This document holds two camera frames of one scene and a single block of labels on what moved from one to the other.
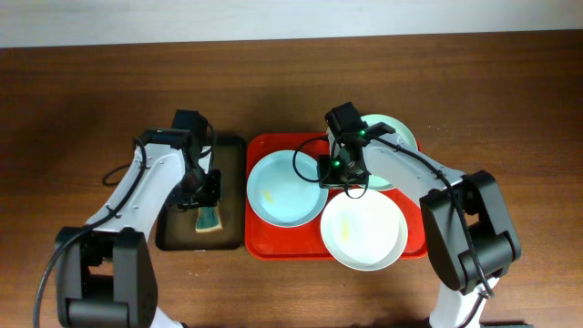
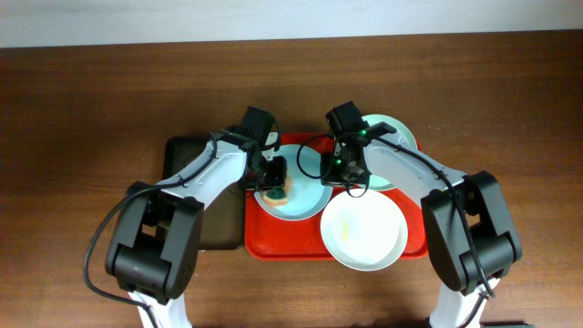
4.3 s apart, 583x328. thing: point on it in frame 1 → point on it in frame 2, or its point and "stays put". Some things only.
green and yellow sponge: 208,220 → 275,196
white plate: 363,234 stays put
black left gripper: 200,200 → 275,178
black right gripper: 342,181 stays put
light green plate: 401,128 stays put
